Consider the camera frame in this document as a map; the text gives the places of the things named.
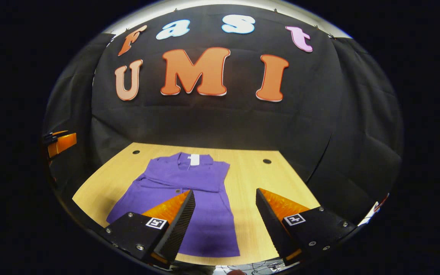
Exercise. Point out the white-edged panel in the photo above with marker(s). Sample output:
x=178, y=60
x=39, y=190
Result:
x=369, y=217

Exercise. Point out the row of small backdrop clips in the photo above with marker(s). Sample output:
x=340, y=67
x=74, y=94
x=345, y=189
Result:
x=174, y=9

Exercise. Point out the small red tag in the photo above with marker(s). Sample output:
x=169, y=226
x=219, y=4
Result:
x=382, y=202

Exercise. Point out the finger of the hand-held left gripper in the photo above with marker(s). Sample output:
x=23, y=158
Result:
x=57, y=134
x=65, y=144

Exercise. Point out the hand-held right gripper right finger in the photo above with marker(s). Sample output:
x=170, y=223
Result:
x=271, y=225

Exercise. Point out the purple collared shirt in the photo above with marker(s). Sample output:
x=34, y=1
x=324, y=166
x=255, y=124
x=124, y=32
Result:
x=189, y=179

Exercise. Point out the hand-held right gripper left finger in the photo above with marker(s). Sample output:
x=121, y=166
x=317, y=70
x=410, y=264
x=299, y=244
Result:
x=181, y=225

